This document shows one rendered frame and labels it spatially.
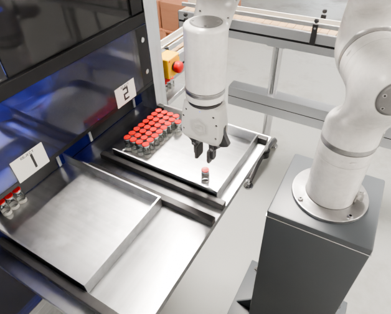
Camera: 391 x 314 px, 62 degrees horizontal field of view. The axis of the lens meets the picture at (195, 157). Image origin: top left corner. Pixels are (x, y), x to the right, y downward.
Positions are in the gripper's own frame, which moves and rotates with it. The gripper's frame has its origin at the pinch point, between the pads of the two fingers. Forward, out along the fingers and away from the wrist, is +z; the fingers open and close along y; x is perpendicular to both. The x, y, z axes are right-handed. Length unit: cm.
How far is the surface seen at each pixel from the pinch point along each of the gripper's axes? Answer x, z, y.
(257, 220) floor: 60, 99, 1
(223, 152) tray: 12.7, 10.7, -0.7
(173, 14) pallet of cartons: 241, 70, -174
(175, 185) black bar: -6.5, 9.1, -5.1
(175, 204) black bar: -11.8, 8.9, -1.6
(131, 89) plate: 11.2, -2.4, -31.4
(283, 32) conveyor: 98, 7, -13
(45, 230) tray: -32.1, 11.2, -25.2
